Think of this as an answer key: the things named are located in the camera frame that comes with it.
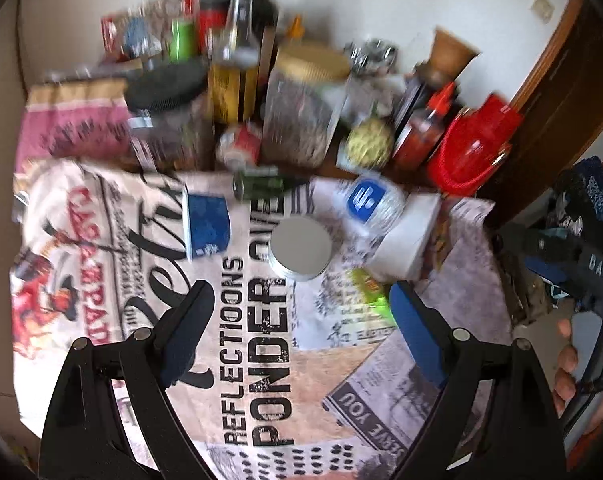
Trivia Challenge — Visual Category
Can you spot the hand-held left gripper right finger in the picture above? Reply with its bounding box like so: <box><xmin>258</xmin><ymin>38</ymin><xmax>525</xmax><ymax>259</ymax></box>
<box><xmin>389</xmin><ymin>281</ymin><xmax>568</xmax><ymax>480</ymax></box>

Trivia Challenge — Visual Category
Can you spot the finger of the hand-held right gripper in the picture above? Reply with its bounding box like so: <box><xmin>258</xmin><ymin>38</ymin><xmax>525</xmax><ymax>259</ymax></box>
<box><xmin>524</xmin><ymin>255</ymin><xmax>573</xmax><ymax>302</ymax></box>
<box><xmin>499</xmin><ymin>227</ymin><xmax>582</xmax><ymax>262</ymax></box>

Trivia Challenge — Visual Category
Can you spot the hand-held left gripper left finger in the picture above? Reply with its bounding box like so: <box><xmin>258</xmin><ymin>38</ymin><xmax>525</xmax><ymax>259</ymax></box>
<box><xmin>40</xmin><ymin>280</ymin><xmax>217</xmax><ymax>480</ymax></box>

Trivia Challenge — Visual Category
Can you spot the green snack wrapper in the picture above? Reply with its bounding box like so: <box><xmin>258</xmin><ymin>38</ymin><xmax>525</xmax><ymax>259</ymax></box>
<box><xmin>349</xmin><ymin>267</ymin><xmax>397</xmax><ymax>323</ymax></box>

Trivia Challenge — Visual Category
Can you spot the white cardboard box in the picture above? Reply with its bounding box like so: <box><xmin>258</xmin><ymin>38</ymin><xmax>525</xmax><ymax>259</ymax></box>
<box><xmin>369</xmin><ymin>192</ymin><xmax>442</xmax><ymax>281</ymax></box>

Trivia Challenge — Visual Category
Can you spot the person's right forearm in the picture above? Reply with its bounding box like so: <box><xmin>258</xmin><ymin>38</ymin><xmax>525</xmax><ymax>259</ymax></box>
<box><xmin>565</xmin><ymin>385</ymin><xmax>603</xmax><ymax>476</ymax></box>

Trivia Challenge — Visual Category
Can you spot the person's right hand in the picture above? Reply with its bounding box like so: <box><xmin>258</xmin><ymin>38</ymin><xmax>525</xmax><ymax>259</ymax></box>
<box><xmin>552</xmin><ymin>319</ymin><xmax>580</xmax><ymax>418</ymax></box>

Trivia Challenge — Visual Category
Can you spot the dark patterned clothing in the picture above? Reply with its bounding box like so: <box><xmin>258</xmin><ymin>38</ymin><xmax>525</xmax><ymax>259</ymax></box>
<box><xmin>544</xmin><ymin>156</ymin><xmax>603</xmax><ymax>241</ymax></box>

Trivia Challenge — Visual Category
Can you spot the printed tablecloth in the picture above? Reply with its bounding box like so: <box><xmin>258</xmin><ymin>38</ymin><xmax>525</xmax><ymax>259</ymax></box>
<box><xmin>11</xmin><ymin>157</ymin><xmax>515</xmax><ymax>480</ymax></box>

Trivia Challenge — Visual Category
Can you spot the plastic bottle blue label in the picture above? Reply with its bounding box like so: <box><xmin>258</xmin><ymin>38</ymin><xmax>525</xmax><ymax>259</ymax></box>
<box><xmin>331</xmin><ymin>172</ymin><xmax>407</xmax><ymax>238</ymax></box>

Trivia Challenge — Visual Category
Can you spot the round silver tin lid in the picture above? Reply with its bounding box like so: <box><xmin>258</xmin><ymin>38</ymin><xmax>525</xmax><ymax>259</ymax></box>
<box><xmin>268</xmin><ymin>216</ymin><xmax>333</xmax><ymax>281</ymax></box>

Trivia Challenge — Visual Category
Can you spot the dark wooden door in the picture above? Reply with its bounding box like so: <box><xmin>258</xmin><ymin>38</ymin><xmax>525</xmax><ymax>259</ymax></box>
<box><xmin>474</xmin><ymin>0</ymin><xmax>603</xmax><ymax>231</ymax></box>

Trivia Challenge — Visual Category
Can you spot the red sauce squeeze bottle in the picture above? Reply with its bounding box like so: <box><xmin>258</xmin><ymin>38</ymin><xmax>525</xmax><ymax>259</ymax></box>
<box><xmin>392</xmin><ymin>82</ymin><xmax>456</xmax><ymax>171</ymax></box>

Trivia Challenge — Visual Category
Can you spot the green glass bottle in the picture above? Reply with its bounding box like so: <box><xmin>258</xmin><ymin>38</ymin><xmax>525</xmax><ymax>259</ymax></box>
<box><xmin>231</xmin><ymin>167</ymin><xmax>288</xmax><ymax>204</ymax></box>

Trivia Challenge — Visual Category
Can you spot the dark sauce bottle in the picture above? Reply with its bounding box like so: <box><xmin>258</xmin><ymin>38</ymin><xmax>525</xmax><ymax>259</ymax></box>
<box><xmin>391</xmin><ymin>62</ymin><xmax>437</xmax><ymax>136</ymax></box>

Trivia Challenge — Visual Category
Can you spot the small red and white can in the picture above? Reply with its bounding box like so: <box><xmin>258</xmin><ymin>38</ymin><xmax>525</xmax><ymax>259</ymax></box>
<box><xmin>216</xmin><ymin>125</ymin><xmax>263</xmax><ymax>167</ymax></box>

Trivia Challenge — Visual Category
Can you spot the brown paper cup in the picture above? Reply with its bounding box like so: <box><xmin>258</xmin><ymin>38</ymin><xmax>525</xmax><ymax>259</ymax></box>
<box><xmin>428</xmin><ymin>26</ymin><xmax>482</xmax><ymax>76</ymax></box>

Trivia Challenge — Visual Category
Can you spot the pink paper bag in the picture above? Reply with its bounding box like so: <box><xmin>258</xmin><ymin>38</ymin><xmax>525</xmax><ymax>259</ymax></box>
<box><xmin>17</xmin><ymin>76</ymin><xmax>132</xmax><ymax>161</ymax></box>

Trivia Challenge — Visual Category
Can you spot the glass jar with gold lid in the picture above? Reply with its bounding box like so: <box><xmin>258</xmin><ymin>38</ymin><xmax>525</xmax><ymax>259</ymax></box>
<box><xmin>260</xmin><ymin>44</ymin><xmax>352</xmax><ymax>167</ymax></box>

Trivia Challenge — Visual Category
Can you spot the crumpled silver foil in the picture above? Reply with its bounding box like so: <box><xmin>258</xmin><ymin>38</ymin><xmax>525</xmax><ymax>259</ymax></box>
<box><xmin>345</xmin><ymin>37</ymin><xmax>399</xmax><ymax>73</ymax></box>

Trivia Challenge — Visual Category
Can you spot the yellow label glass bottle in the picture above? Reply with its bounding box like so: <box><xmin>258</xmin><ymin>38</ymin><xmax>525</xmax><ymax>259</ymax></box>
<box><xmin>206</xmin><ymin>0</ymin><xmax>262</xmax><ymax>126</ymax></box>

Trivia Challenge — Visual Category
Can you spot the green can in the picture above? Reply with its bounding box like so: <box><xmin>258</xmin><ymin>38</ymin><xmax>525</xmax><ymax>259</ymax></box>
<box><xmin>170</xmin><ymin>19</ymin><xmax>198</xmax><ymax>60</ymax></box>

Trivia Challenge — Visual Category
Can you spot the red snack package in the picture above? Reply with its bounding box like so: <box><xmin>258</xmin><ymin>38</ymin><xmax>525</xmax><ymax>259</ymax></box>
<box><xmin>101</xmin><ymin>0</ymin><xmax>202</xmax><ymax>58</ymax></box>

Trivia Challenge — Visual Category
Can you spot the red jar with black lid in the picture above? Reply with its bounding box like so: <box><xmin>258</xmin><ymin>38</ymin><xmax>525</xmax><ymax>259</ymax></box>
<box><xmin>197</xmin><ymin>0</ymin><xmax>232</xmax><ymax>56</ymax></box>

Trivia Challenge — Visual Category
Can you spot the orange cap bottle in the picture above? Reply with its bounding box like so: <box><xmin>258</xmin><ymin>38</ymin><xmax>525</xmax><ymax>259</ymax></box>
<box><xmin>287</xmin><ymin>15</ymin><xmax>306</xmax><ymax>47</ymax></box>

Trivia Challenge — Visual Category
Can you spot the red bag with rope handles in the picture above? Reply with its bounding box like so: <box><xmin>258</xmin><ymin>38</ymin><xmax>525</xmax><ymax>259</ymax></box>
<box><xmin>426</xmin><ymin>92</ymin><xmax>525</xmax><ymax>197</ymax></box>

